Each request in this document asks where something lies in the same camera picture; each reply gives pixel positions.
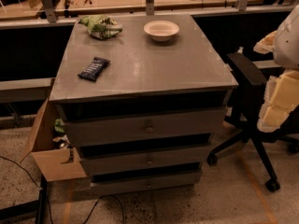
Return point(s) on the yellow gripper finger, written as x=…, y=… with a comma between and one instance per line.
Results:
x=266, y=44
x=280, y=98

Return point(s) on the black office chair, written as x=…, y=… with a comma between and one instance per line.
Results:
x=247, y=102

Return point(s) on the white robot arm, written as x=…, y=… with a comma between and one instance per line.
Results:
x=286, y=47

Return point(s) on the grey drawer cabinet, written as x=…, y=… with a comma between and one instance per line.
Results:
x=146, y=122

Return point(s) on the white paper bowl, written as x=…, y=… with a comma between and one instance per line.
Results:
x=161, y=31

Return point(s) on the brown cardboard box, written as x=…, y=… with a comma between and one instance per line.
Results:
x=54, y=163

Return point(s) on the dark blue rxbar wrapper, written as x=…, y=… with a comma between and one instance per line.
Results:
x=94, y=69

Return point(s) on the black metal stand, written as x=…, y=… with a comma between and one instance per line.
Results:
x=36, y=207

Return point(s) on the green chip bag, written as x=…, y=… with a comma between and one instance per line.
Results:
x=101, y=26

